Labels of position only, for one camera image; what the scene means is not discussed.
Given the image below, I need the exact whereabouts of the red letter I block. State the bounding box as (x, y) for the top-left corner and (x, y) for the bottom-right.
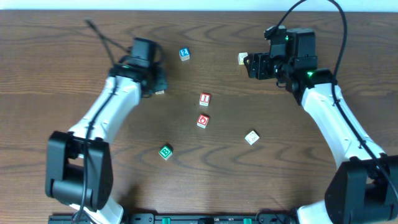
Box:
(200, 93), (211, 106)

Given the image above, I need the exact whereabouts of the blue number 2 block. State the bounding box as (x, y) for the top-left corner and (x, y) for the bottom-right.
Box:
(178, 47), (191, 61)

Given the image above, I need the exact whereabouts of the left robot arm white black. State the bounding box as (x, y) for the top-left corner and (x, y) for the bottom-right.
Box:
(45, 38), (167, 223)

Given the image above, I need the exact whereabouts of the plain wooden block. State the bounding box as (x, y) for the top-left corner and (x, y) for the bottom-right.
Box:
(245, 130), (260, 146)
(238, 52), (248, 65)

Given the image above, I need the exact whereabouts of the green letter B block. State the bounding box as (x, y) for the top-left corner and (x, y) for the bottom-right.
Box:
(159, 144), (173, 160)

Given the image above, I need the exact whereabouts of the black mounting rail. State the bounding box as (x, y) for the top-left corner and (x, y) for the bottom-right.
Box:
(48, 212), (299, 224)

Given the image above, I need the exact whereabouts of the plain wooden block near right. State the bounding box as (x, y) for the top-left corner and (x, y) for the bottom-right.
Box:
(245, 130), (260, 146)

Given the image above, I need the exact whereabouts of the red letter A block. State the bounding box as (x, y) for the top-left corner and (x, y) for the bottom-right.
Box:
(155, 90), (165, 95)

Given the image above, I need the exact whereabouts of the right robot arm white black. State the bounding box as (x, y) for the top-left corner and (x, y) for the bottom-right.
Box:
(243, 26), (397, 223)

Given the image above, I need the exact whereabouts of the red apple picture block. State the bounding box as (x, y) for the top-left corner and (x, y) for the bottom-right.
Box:
(197, 114), (210, 128)

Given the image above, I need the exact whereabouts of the plain wooden block far right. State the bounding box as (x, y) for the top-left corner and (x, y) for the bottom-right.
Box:
(238, 52), (248, 65)

